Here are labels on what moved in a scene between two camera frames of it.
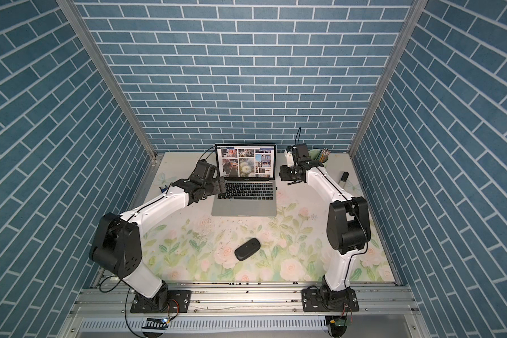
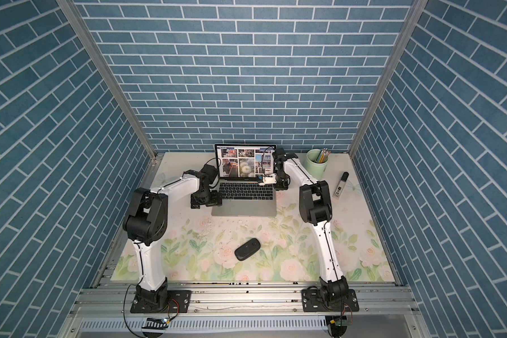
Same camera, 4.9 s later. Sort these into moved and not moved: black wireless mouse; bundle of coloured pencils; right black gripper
Moved: right black gripper
Not moved: black wireless mouse; bundle of coloured pencils
